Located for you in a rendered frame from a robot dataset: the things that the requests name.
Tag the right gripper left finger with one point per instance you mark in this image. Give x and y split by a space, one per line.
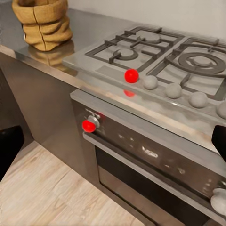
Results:
11 141

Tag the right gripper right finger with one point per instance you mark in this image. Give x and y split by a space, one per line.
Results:
219 140

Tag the popcorn bag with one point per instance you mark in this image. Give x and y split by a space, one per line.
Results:
44 22

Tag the burner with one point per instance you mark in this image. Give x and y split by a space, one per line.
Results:
189 70

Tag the oven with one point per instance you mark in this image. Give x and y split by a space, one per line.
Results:
159 177

